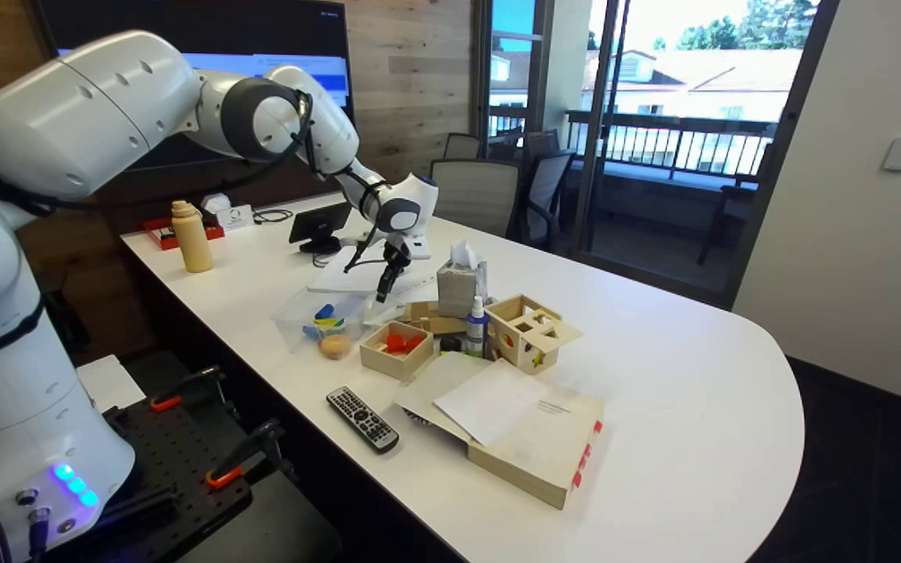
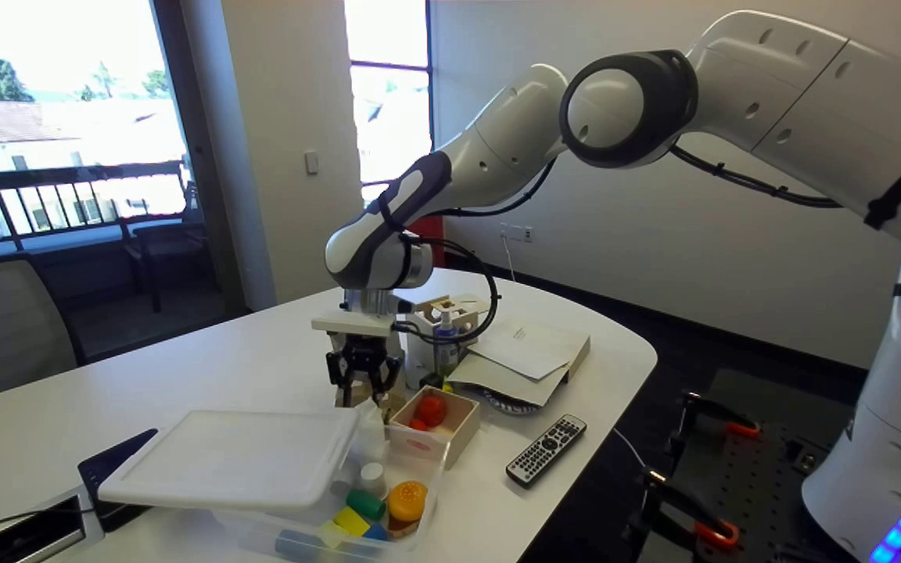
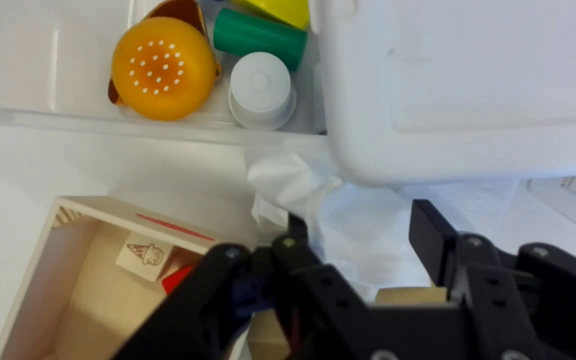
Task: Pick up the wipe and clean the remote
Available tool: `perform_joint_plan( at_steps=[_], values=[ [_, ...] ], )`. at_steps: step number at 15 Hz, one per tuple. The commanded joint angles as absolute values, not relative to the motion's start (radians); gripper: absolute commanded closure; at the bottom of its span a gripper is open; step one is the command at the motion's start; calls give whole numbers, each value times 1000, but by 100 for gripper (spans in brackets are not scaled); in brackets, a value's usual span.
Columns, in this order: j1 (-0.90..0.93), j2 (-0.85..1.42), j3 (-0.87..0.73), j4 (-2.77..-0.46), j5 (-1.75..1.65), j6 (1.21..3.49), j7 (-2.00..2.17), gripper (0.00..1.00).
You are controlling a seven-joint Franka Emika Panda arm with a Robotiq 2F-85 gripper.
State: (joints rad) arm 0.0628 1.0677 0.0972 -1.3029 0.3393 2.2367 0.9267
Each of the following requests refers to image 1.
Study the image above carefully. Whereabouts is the white pad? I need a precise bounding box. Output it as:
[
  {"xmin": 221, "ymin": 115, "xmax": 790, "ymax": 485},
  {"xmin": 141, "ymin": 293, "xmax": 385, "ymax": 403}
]
[{"xmin": 75, "ymin": 350, "xmax": 149, "ymax": 415}]

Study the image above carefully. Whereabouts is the flat red tray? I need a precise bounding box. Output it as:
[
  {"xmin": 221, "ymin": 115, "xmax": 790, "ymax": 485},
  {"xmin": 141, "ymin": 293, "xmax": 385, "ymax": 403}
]
[{"xmin": 141, "ymin": 213, "xmax": 227, "ymax": 252}]

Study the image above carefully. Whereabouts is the wall mounted monitor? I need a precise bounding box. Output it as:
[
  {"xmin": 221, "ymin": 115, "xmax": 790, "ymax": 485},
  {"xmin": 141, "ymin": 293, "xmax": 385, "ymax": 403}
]
[{"xmin": 35, "ymin": 0, "xmax": 360, "ymax": 149}]

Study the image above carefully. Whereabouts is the small open wooden tray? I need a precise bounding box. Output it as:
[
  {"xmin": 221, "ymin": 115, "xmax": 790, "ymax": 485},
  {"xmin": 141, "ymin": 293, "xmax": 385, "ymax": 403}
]
[{"xmin": 357, "ymin": 320, "xmax": 441, "ymax": 384}]

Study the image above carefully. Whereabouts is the tan squeeze bottle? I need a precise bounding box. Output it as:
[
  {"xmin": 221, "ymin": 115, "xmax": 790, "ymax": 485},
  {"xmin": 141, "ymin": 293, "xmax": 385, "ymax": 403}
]
[{"xmin": 167, "ymin": 196, "xmax": 218, "ymax": 278}]

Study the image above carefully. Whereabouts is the dark balcony railing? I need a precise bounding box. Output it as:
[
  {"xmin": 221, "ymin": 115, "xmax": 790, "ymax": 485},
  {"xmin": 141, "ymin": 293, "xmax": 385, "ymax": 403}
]
[{"xmin": 562, "ymin": 106, "xmax": 779, "ymax": 182}]

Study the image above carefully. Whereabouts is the orange handled clamp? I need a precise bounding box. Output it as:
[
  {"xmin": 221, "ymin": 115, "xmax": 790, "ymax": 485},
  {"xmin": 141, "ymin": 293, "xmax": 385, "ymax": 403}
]
[
  {"xmin": 145, "ymin": 362, "xmax": 230, "ymax": 415},
  {"xmin": 204, "ymin": 415, "xmax": 287, "ymax": 494}
]

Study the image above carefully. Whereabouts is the white paper sheet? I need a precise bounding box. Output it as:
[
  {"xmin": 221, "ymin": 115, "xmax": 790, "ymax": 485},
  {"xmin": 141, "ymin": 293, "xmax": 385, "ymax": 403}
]
[{"xmin": 430, "ymin": 359, "xmax": 560, "ymax": 449}]

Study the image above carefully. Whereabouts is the gold patterned box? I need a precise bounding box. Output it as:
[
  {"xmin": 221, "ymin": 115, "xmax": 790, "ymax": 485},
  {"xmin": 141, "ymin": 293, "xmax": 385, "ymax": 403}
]
[{"xmin": 394, "ymin": 296, "xmax": 472, "ymax": 342}]

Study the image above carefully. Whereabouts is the dark mesh office chair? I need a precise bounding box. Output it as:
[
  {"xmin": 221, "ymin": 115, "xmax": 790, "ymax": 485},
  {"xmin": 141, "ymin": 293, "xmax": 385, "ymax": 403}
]
[{"xmin": 516, "ymin": 146, "xmax": 574, "ymax": 252}]

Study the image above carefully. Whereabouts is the small white container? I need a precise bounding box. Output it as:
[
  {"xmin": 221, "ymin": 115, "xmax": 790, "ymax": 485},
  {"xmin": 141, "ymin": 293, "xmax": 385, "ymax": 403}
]
[{"xmin": 196, "ymin": 188, "xmax": 256, "ymax": 233}]

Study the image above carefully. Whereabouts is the black balcony chair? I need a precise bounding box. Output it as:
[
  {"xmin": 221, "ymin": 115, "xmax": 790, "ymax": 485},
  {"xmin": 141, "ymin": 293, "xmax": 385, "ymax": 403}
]
[{"xmin": 694, "ymin": 170, "xmax": 765, "ymax": 265}]

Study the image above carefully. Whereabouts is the black perforated robot table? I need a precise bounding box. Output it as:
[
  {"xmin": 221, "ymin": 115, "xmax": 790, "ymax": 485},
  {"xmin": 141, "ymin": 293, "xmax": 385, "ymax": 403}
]
[{"xmin": 102, "ymin": 346, "xmax": 301, "ymax": 563}]

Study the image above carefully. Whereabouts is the grey black remote control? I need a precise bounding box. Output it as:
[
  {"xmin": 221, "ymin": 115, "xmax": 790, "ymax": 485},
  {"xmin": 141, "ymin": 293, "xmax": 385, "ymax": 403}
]
[{"xmin": 321, "ymin": 384, "xmax": 404, "ymax": 457}]

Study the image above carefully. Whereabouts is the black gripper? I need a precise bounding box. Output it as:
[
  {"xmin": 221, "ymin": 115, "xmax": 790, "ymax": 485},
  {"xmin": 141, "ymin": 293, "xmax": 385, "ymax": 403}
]
[{"xmin": 373, "ymin": 231, "xmax": 416, "ymax": 306}]

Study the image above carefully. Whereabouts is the orange cylinder block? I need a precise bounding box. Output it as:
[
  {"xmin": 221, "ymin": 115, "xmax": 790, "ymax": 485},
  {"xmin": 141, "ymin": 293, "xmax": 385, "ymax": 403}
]
[{"xmin": 315, "ymin": 330, "xmax": 357, "ymax": 362}]

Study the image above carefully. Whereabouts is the small sanitizer bottle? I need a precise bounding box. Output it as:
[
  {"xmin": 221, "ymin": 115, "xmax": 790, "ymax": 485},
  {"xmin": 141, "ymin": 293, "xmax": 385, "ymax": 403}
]
[{"xmin": 459, "ymin": 292, "xmax": 492, "ymax": 359}]

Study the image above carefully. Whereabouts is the dark tablet on stand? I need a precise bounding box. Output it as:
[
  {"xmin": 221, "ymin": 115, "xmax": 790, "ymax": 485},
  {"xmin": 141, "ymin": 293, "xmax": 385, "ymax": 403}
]
[{"xmin": 283, "ymin": 200, "xmax": 357, "ymax": 258}]

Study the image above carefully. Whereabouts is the clear plastic bin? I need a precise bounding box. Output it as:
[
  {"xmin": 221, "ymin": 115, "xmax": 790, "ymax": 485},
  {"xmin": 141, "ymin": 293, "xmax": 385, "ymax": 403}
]
[{"xmin": 268, "ymin": 289, "xmax": 394, "ymax": 352}]

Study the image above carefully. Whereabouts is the grey office chair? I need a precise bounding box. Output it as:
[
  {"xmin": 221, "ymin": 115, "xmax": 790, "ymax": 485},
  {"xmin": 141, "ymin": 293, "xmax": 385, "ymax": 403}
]
[
  {"xmin": 424, "ymin": 157, "xmax": 521, "ymax": 238},
  {"xmin": 399, "ymin": 128, "xmax": 486, "ymax": 213}
]

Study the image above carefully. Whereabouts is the wooden shape sorter cube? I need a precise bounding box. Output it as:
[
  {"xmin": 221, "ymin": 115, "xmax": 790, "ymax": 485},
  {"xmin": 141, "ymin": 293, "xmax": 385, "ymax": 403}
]
[{"xmin": 486, "ymin": 292, "xmax": 581, "ymax": 377}]

